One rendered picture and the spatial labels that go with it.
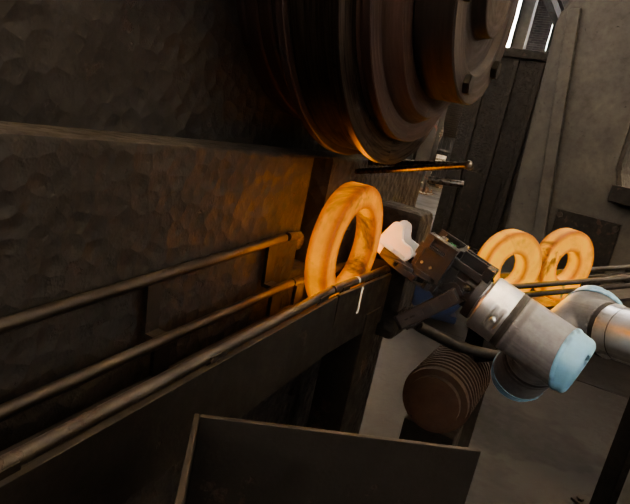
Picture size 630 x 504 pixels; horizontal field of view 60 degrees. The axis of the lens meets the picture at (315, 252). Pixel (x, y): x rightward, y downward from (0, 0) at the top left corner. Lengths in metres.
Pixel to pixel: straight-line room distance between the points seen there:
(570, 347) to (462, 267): 0.18
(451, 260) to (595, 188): 2.59
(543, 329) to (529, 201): 2.69
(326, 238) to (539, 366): 0.35
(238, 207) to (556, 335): 0.47
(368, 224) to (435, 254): 0.11
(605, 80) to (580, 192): 0.61
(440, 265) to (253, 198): 0.32
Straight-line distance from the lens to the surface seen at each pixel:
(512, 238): 1.14
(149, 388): 0.48
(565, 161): 3.45
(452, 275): 0.86
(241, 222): 0.67
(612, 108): 3.42
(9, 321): 0.47
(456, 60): 0.66
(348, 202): 0.72
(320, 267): 0.71
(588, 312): 0.98
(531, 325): 0.83
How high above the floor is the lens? 0.93
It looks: 14 degrees down
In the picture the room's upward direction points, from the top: 12 degrees clockwise
